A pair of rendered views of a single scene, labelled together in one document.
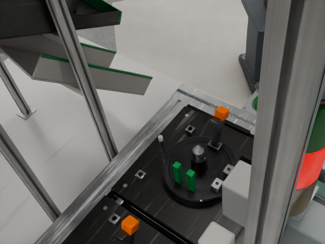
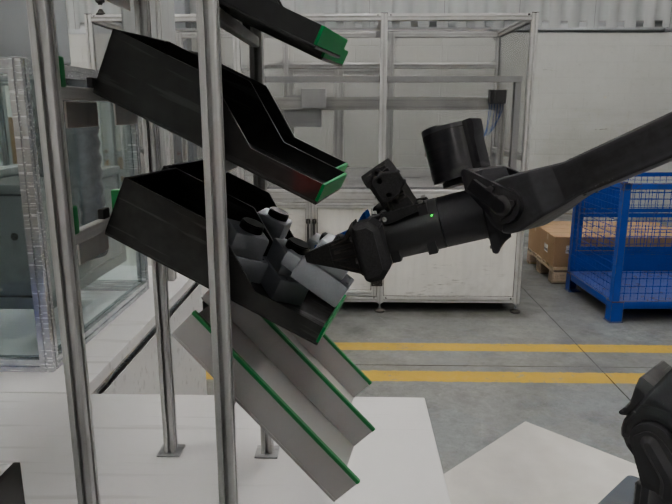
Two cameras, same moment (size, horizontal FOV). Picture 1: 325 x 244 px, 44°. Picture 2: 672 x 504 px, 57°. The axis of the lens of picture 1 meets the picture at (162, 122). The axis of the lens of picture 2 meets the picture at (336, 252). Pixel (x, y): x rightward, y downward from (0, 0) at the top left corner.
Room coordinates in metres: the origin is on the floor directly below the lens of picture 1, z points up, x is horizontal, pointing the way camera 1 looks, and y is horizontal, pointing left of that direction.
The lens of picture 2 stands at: (0.14, -0.45, 1.45)
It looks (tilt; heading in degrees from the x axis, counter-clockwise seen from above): 13 degrees down; 46
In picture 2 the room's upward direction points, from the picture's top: straight up
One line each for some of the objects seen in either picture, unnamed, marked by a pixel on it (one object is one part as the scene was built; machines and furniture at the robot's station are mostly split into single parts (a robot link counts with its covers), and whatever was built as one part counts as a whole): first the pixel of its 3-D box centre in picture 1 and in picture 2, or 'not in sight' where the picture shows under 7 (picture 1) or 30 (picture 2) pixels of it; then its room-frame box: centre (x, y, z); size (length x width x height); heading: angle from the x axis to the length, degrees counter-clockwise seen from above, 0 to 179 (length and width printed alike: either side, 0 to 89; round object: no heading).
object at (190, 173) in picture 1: (191, 180); not in sight; (0.35, -0.03, 1.01); 0.01 x 0.01 x 0.05; 45
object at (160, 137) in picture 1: (163, 150); not in sight; (0.41, 0.01, 1.03); 0.01 x 0.01 x 0.08
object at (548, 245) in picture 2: not in sight; (606, 250); (5.73, 1.84, 0.20); 1.20 x 0.80 x 0.41; 135
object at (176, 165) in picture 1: (178, 172); not in sight; (0.37, -0.01, 1.01); 0.01 x 0.01 x 0.05; 45
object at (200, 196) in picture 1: (199, 169); not in sight; (0.40, -0.05, 0.98); 0.14 x 0.14 x 0.02
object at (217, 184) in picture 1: (216, 185); not in sight; (0.35, -0.07, 1.00); 0.02 x 0.01 x 0.02; 135
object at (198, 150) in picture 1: (198, 151); not in sight; (0.40, -0.05, 1.04); 0.02 x 0.02 x 0.03
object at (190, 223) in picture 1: (200, 175); not in sight; (0.40, -0.05, 0.96); 0.24 x 0.24 x 0.02; 45
